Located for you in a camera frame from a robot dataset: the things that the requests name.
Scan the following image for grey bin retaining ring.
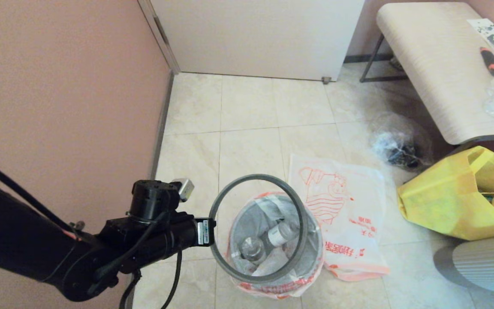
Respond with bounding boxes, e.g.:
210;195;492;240
209;174;308;284

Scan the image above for black round trash bin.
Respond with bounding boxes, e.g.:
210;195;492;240
229;193;325;297

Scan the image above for clear plastic bag dark contents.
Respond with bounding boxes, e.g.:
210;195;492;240
369;114;434;170

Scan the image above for yellow tote bag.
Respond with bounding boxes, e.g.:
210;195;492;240
396;146;494;241

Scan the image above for clear bottle with white label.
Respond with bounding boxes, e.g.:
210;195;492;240
239;221;299;262

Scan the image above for white door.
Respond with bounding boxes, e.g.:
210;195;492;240
151;0;365;82

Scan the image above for beige bench with black legs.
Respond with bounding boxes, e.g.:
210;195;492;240
360;2;494;145

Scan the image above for grey ribbed round object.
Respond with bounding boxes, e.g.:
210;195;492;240
434;233;494;294

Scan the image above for black and orange tool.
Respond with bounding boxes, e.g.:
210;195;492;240
479;47;494;77

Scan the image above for black and white printed leaflet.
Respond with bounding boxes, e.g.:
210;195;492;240
466;18;494;58

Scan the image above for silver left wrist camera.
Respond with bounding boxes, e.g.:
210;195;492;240
172;178;195;202

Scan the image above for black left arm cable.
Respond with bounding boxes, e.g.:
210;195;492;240
0;153;183;309

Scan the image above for white door frame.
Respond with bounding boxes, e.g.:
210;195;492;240
138;0;182;74

